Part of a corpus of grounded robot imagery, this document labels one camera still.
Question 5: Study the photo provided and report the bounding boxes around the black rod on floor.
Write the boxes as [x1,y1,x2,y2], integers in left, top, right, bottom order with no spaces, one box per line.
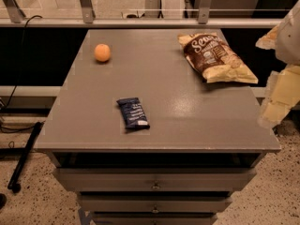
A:
[7,122,43,193]

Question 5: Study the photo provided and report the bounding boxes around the brown chip bag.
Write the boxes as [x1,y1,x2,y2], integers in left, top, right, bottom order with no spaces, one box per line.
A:
[177,33,258,84]

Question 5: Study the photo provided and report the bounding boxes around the metal railing frame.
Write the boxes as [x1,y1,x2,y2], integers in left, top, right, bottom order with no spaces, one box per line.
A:
[0,0,300,29]

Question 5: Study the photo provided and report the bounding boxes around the black cable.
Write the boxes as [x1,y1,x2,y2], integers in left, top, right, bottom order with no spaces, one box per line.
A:
[0,14,44,134]

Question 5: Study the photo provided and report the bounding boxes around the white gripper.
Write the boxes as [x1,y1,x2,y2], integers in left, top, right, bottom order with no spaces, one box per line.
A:
[255,0,300,128]

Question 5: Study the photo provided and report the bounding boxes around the grey drawer cabinet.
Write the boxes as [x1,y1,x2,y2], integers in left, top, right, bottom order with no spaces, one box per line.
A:
[36,29,280,225]

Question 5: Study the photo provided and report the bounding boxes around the dark blue snack bar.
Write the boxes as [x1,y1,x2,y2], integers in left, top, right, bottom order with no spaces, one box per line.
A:
[117,97,150,129]

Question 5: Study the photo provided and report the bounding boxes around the orange fruit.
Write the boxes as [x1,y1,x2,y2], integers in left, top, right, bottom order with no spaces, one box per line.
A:
[94,44,111,62]

